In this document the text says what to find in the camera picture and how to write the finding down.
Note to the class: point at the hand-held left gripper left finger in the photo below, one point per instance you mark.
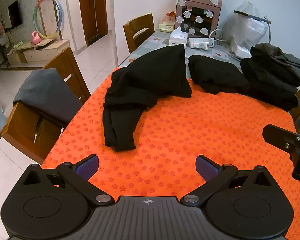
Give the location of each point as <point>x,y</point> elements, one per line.
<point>88,166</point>

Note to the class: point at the black wall television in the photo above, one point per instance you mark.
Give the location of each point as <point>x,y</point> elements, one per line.
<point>14,15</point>

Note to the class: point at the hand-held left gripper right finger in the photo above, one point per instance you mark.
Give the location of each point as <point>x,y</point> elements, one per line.
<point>206,167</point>

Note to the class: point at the multicolour hula hoop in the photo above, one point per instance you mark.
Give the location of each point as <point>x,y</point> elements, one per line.
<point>58,7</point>

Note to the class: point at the grey cloth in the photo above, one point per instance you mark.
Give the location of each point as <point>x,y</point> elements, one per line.
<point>47,90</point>

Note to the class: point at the orange floral table mat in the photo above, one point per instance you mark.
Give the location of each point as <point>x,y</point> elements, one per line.
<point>190,130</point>

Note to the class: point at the pink kettlebell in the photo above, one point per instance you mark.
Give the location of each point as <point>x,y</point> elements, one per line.
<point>35,38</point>

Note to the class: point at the white plastic bag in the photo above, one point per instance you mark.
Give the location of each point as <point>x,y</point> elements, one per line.
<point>247,30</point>

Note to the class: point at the dark rod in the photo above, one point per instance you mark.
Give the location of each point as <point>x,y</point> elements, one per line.
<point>252,15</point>

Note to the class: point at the white power strip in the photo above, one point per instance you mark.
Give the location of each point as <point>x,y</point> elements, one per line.
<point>201,42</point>

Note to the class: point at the green tissue pack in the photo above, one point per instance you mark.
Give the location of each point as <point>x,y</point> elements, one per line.
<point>165,27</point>

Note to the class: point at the beige low cabinet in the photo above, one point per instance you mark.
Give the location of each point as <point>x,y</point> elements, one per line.
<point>45,50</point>

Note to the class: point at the brown wooden door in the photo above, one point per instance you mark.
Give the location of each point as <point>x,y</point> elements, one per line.
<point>92,10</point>

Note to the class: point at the black folded garment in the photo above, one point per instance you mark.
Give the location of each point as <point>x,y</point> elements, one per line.
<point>215,75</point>

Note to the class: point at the white tissue box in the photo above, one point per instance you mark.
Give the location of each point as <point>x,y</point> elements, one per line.
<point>177,38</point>

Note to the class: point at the water dispenser with stickers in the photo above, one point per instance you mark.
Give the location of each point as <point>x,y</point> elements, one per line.
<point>197,12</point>

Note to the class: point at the black folded clothes stack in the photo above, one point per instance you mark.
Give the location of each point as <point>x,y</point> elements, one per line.
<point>270,90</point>

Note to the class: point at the checked tablecloth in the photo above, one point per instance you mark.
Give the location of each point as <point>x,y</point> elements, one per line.
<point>150,45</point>

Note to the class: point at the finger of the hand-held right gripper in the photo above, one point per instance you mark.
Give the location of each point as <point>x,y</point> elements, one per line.
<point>277,136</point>

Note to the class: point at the black pants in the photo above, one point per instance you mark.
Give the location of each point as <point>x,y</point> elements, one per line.
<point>145,80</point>

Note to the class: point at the orange snack bag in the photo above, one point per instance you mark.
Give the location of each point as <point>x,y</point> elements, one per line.
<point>169,17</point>

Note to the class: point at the pale green dumbbell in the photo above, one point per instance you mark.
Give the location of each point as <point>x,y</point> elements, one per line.
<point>18,45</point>

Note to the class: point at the wooden chair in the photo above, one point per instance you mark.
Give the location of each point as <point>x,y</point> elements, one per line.
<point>137,30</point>
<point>22,130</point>

